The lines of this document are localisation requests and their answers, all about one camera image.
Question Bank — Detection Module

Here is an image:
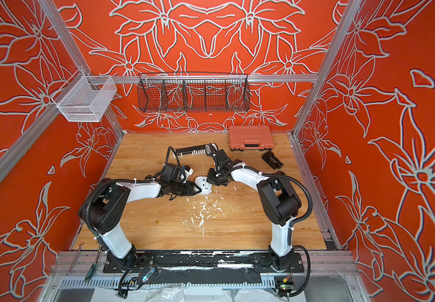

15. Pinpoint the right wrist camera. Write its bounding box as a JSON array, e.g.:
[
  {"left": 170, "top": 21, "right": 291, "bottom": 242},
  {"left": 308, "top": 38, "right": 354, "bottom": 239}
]
[{"left": 206, "top": 143, "right": 231, "bottom": 169}]

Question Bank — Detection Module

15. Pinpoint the white alarm device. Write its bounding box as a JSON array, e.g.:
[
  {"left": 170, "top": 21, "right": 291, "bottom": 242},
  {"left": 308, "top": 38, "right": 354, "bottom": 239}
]
[{"left": 194, "top": 176, "right": 212, "bottom": 195}]

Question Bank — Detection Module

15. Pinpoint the green handled screwdriver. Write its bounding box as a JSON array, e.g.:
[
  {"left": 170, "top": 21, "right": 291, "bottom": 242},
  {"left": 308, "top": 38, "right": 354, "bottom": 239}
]
[{"left": 85, "top": 252, "right": 100, "bottom": 283}]

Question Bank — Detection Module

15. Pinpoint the black white hand tool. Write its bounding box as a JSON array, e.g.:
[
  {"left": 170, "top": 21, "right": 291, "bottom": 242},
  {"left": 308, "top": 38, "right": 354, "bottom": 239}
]
[{"left": 173, "top": 143, "right": 218, "bottom": 157}]

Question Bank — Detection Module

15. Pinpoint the black wire wall basket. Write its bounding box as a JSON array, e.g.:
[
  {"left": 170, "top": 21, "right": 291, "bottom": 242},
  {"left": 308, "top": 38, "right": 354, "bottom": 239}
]
[{"left": 137, "top": 72, "right": 251, "bottom": 113}]

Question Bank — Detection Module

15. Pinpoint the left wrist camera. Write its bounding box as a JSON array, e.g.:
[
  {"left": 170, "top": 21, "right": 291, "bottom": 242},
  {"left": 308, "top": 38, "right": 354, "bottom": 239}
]
[{"left": 145, "top": 146, "right": 193, "bottom": 184}]

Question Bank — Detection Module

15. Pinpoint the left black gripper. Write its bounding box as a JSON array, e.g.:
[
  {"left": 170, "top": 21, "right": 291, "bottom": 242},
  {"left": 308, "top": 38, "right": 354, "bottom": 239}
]
[{"left": 170, "top": 182, "right": 202, "bottom": 197}]

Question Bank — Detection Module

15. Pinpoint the white wire mesh basket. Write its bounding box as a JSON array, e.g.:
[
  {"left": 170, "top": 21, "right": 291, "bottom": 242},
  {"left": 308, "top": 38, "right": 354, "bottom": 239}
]
[{"left": 51, "top": 75, "right": 117, "bottom": 122}]

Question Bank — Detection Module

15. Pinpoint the red plastic tool case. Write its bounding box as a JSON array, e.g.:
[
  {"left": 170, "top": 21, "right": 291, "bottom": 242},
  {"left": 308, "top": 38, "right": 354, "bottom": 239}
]
[{"left": 228, "top": 125, "right": 275, "bottom": 151}]

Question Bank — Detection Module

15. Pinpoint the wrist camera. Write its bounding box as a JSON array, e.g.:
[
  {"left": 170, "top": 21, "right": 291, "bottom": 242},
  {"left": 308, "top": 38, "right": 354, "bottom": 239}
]
[
  {"left": 145, "top": 146, "right": 193, "bottom": 184},
  {"left": 206, "top": 143, "right": 231, "bottom": 169}
]

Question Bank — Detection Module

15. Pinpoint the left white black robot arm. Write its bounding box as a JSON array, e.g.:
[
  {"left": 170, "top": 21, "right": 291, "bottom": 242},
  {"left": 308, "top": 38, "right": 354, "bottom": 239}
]
[{"left": 78, "top": 178, "right": 204, "bottom": 270}]

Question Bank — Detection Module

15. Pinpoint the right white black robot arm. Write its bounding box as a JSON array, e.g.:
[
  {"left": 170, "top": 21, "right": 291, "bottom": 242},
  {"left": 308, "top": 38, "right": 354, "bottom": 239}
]
[{"left": 207, "top": 161, "right": 313, "bottom": 271}]

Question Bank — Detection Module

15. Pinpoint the small black holder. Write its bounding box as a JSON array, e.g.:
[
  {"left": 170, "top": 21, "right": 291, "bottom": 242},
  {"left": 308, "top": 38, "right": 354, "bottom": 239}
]
[{"left": 261, "top": 151, "right": 284, "bottom": 170}]

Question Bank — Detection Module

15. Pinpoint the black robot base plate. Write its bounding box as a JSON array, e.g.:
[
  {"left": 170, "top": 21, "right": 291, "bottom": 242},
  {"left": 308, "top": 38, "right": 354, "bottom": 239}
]
[{"left": 103, "top": 250, "right": 305, "bottom": 274}]

